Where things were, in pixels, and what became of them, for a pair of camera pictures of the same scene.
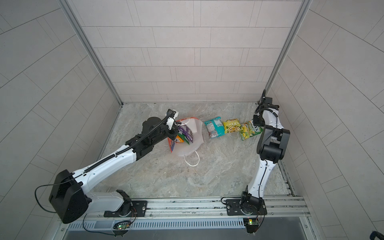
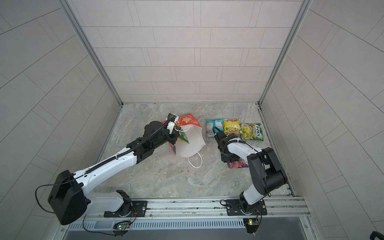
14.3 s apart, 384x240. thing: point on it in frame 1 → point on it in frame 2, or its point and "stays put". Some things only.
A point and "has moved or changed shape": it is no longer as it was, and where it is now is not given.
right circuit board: (251, 224) stays put
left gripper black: (173, 131) stays put
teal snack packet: (215, 127) stays put
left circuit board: (122, 226) stays put
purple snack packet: (186, 132) → (240, 163)
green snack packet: (248, 129) has moved or changed shape
